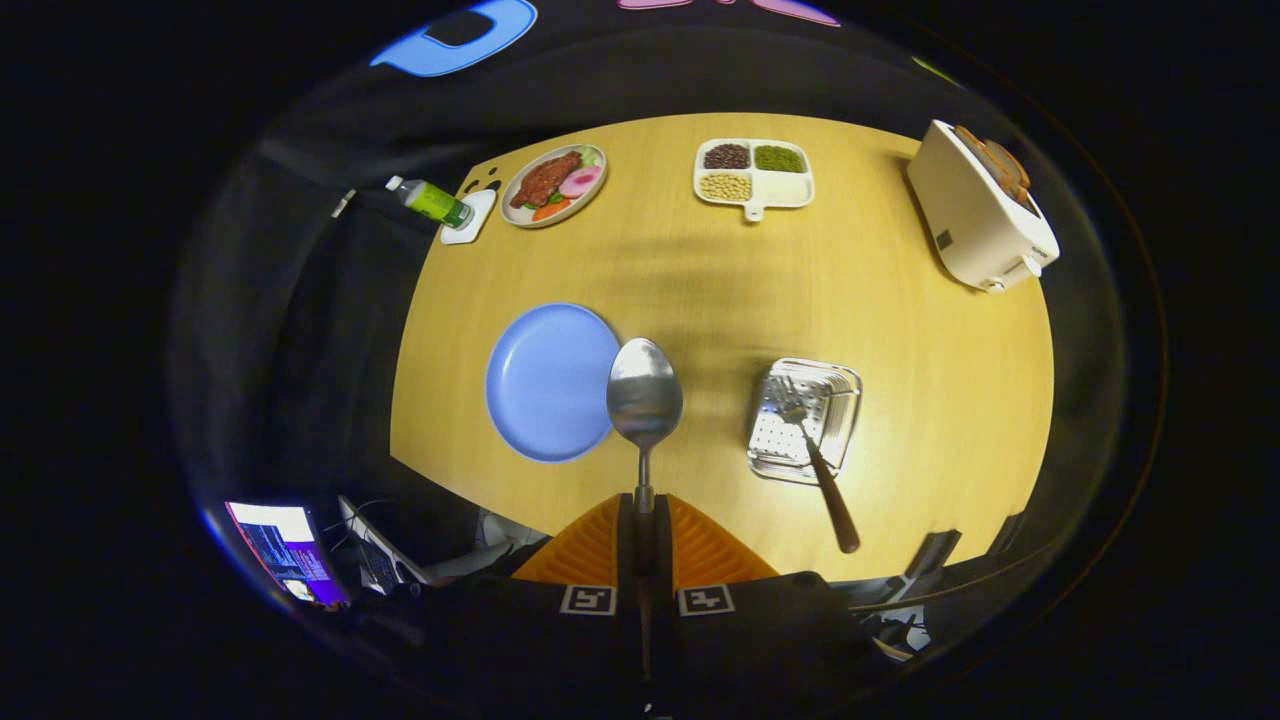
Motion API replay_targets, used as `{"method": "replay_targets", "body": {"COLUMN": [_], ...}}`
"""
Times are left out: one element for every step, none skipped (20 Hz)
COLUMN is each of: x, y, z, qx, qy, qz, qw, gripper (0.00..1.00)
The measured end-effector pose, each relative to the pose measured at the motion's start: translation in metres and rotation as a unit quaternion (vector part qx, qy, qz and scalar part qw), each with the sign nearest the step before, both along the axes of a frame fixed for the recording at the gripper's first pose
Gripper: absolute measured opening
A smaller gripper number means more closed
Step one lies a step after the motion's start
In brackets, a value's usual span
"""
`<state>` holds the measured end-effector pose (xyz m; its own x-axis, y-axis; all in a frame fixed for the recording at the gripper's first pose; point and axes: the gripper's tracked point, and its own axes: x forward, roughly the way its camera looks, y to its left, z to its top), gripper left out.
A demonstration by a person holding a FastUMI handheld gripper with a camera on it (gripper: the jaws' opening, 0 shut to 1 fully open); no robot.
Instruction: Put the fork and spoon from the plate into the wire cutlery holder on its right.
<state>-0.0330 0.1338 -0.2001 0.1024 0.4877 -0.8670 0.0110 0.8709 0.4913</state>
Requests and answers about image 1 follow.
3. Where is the green label plastic bottle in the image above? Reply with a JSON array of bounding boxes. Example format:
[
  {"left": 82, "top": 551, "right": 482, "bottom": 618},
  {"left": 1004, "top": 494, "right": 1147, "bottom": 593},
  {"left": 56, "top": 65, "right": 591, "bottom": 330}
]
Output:
[{"left": 386, "top": 176, "right": 476, "bottom": 231}]

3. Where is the plate of model food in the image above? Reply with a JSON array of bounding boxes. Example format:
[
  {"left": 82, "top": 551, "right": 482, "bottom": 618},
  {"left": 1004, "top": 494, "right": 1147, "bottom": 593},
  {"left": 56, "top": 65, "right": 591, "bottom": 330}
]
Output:
[{"left": 500, "top": 143, "right": 608, "bottom": 230}]

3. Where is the toast slice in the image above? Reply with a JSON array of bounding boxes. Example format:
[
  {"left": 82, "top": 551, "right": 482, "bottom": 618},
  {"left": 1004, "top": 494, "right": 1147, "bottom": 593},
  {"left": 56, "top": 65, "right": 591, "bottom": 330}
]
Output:
[{"left": 953, "top": 124, "right": 1032, "bottom": 206}]

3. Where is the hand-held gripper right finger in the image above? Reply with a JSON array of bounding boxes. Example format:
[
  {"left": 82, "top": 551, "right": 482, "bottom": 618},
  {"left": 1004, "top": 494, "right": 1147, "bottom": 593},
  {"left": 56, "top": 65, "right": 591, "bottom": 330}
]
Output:
[{"left": 654, "top": 493, "right": 883, "bottom": 707}]

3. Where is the perforated metal basket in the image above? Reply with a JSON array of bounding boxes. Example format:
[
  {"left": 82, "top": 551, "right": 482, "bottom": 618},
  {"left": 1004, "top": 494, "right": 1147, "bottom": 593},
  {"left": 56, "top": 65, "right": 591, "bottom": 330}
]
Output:
[{"left": 746, "top": 357, "right": 863, "bottom": 487}]

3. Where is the wooden handle metal fork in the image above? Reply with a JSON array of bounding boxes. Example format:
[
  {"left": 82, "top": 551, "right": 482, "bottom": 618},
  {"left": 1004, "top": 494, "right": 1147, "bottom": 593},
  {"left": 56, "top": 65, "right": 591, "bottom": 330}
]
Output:
[{"left": 782, "top": 375, "right": 862, "bottom": 555}]

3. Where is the computer monitor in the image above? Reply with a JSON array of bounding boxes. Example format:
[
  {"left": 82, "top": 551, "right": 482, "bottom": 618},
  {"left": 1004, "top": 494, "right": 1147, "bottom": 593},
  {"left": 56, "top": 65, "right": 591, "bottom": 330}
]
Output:
[{"left": 225, "top": 501, "right": 351, "bottom": 607}]

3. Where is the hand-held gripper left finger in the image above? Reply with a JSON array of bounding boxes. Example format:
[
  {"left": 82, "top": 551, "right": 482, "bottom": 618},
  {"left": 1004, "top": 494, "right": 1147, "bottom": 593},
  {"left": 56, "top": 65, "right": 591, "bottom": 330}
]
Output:
[{"left": 400, "top": 493, "right": 642, "bottom": 703}]

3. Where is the white square coaster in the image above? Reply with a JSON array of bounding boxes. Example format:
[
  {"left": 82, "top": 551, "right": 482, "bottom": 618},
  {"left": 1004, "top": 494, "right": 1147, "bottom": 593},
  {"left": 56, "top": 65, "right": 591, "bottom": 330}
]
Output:
[{"left": 440, "top": 188, "right": 498, "bottom": 246}]

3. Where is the blue plate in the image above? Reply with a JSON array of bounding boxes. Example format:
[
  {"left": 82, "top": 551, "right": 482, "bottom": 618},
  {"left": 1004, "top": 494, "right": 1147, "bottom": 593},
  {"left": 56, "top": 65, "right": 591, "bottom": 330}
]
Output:
[{"left": 485, "top": 303, "right": 623, "bottom": 464}]

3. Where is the wooden handle metal spoon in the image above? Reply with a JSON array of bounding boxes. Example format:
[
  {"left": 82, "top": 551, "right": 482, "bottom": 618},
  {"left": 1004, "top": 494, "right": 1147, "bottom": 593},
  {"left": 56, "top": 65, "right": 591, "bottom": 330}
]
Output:
[{"left": 606, "top": 337, "right": 686, "bottom": 601}]

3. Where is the white toaster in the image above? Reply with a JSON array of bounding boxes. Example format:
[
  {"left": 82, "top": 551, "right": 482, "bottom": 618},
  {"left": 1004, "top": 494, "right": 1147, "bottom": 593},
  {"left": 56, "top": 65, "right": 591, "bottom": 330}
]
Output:
[{"left": 907, "top": 120, "right": 1061, "bottom": 293}]

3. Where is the white divided bean tray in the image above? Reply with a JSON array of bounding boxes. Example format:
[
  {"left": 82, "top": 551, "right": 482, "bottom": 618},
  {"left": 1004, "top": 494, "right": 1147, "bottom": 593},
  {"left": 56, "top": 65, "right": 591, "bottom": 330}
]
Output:
[{"left": 693, "top": 138, "right": 816, "bottom": 222}]

